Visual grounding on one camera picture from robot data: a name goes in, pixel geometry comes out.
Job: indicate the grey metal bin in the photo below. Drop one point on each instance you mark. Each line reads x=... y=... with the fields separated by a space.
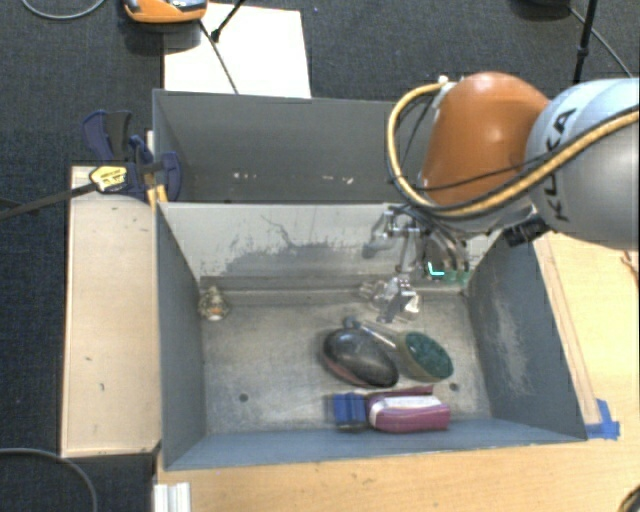
x=280 y=350

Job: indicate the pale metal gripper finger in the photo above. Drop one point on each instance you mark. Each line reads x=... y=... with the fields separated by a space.
x=400 y=300
x=371 y=291

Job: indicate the blue ribbed block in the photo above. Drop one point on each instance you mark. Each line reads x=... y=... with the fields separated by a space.
x=350 y=410

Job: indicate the clear glass thing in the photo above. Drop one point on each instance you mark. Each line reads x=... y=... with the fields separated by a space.
x=214 y=303

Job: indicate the maroon and white box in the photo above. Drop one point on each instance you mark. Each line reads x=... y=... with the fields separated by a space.
x=410 y=412

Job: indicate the pale wood flat board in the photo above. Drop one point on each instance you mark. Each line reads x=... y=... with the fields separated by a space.
x=112 y=325

